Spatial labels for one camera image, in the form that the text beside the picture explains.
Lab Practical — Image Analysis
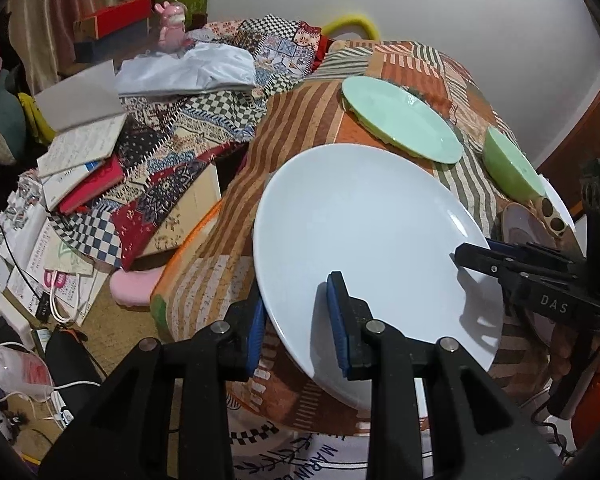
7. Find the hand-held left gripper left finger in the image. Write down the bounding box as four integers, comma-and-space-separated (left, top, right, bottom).
37, 285, 268, 480

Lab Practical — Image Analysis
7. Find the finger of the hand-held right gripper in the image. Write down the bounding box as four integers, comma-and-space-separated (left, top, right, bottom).
454, 243, 581, 292
487, 239, 588, 275

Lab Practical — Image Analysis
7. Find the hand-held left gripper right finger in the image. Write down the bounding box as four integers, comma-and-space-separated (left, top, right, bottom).
326, 271, 563, 480

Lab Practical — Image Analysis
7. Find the green bowl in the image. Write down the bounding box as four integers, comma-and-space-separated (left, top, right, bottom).
482, 126, 548, 204

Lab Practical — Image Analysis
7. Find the large white plate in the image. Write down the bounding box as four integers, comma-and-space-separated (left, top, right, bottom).
252, 143, 505, 411

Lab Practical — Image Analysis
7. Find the green plate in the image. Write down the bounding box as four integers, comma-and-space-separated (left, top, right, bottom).
341, 75, 465, 164

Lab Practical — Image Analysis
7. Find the person's right hand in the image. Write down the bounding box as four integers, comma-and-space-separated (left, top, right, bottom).
550, 317, 581, 391

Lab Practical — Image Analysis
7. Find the wooden piece with round holes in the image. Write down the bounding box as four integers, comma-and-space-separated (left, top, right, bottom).
527, 195, 573, 237

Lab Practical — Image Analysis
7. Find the pink cushion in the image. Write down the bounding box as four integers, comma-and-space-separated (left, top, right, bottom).
109, 266, 167, 307

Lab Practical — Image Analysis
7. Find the white printed cloth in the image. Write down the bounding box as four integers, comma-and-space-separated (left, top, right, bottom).
225, 400, 431, 480

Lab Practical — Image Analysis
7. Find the black bag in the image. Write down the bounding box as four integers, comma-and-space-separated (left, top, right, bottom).
42, 327, 106, 413

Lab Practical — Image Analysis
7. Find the patchwork printed cloth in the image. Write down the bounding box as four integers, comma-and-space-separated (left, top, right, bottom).
45, 15, 326, 271

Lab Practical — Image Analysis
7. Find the orange striped blanket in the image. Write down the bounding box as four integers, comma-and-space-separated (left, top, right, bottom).
150, 40, 588, 436

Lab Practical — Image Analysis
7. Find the red book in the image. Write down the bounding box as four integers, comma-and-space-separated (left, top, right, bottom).
57, 155, 126, 215

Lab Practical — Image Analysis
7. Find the white plastic bag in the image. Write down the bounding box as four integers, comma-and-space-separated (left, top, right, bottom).
0, 342, 56, 403

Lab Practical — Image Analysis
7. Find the pile of printed papers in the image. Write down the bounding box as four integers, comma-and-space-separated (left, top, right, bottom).
0, 200, 111, 326

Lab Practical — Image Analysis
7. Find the white and blue book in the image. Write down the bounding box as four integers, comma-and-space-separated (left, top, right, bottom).
42, 157, 106, 211

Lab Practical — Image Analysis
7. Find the grey open notebook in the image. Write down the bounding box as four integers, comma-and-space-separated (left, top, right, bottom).
34, 59, 128, 178

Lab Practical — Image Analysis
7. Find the pink figurine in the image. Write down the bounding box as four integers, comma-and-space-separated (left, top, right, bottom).
152, 1, 188, 53

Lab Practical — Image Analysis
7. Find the black box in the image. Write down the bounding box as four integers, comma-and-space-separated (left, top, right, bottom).
74, 17, 153, 63

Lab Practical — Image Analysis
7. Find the teal pillow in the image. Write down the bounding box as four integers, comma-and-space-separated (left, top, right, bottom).
0, 70, 28, 166

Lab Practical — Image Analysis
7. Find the green box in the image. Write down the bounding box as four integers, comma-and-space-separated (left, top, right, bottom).
165, 0, 216, 31

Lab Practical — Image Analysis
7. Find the red box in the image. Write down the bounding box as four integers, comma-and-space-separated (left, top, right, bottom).
72, 0, 153, 41

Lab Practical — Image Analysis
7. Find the beige curtain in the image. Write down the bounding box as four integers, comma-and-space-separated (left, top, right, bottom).
7, 0, 118, 96

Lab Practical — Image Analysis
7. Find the wooden door frame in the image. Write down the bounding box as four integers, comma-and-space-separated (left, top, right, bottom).
535, 55, 600, 211

